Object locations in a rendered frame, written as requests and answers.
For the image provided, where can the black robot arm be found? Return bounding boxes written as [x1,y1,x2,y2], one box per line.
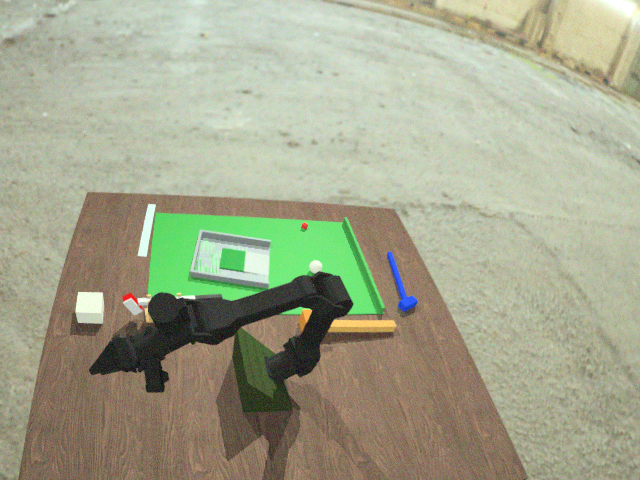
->
[140,271,353,393]

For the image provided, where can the green flat mat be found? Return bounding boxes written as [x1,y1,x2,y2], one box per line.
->
[148,213,384,314]

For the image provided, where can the white cube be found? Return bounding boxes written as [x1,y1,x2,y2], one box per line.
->
[76,292,104,324]

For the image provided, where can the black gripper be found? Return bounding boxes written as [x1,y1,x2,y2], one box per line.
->
[89,325,170,375]

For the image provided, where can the white golf ball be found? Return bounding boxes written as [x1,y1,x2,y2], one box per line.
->
[309,260,322,274]

